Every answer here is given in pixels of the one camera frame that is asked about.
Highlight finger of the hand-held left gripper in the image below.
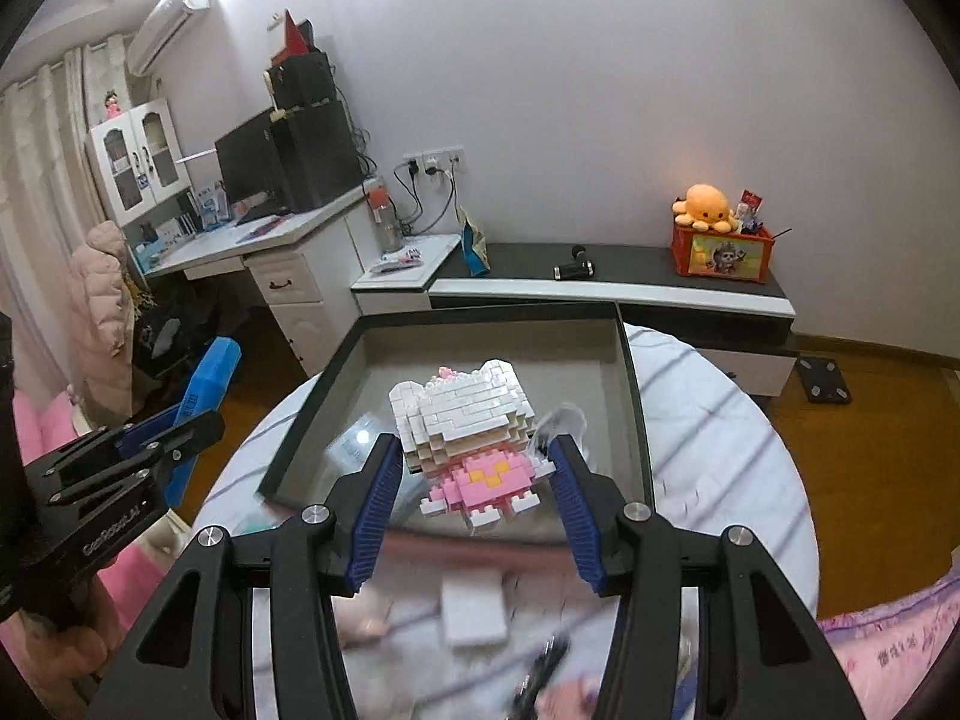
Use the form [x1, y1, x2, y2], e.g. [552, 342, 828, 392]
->
[26, 411, 227, 505]
[112, 336, 242, 509]

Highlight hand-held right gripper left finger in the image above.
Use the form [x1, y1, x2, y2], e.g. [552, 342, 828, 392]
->
[86, 431, 406, 720]

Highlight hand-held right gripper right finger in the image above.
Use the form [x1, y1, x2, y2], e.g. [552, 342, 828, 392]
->
[547, 433, 875, 720]

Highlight white pink block cat figure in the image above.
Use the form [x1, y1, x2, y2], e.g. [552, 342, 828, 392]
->
[388, 358, 560, 537]

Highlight dark shallow box tray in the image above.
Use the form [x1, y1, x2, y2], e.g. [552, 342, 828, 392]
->
[259, 302, 655, 541]

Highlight black office chair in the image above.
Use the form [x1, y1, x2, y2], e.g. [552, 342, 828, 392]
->
[127, 292, 226, 421]

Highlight white desk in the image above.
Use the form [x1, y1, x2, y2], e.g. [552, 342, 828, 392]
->
[131, 184, 376, 380]

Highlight pink padded jacket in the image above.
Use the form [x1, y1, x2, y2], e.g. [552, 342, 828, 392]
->
[69, 223, 140, 421]

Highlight small white flat box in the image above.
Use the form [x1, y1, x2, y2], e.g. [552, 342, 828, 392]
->
[439, 568, 511, 650]

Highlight black computer monitor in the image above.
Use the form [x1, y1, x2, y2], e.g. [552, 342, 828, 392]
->
[214, 109, 290, 222]

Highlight white glass door cabinet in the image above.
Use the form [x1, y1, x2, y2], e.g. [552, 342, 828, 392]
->
[86, 99, 192, 224]

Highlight clear bottle orange cap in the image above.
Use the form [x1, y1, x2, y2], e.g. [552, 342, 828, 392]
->
[366, 176, 402, 252]

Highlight black white low cabinet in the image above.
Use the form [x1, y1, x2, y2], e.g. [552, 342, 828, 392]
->
[352, 232, 800, 398]

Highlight black computer tower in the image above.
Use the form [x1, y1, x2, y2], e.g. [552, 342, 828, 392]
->
[270, 99, 365, 212]

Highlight black massage gun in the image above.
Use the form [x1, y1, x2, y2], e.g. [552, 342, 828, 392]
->
[553, 244, 597, 280]

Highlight light curtain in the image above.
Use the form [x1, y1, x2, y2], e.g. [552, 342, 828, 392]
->
[0, 34, 136, 391]

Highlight black floor scale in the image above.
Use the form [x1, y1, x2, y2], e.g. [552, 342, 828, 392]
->
[796, 354, 854, 406]

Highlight blue snack bag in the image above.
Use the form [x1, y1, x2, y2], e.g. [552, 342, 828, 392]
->
[456, 206, 492, 275]

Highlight red printed storage box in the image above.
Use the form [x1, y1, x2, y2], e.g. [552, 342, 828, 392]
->
[671, 221, 777, 284]

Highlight black box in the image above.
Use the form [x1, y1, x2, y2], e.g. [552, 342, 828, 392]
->
[266, 52, 335, 115]

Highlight orange octopus plush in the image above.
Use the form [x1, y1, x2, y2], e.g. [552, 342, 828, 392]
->
[671, 184, 740, 232]

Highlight pink printed blanket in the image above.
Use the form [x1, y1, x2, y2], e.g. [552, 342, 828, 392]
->
[817, 577, 953, 720]

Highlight red pennant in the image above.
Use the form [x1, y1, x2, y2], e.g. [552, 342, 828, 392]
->
[271, 9, 314, 61]

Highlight white air conditioner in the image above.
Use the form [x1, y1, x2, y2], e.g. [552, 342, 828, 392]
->
[126, 0, 211, 76]

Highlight black power cables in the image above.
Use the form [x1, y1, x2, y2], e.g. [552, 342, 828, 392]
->
[394, 161, 458, 237]

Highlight white wall outlet strip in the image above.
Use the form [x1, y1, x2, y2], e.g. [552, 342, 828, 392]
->
[403, 146, 466, 175]

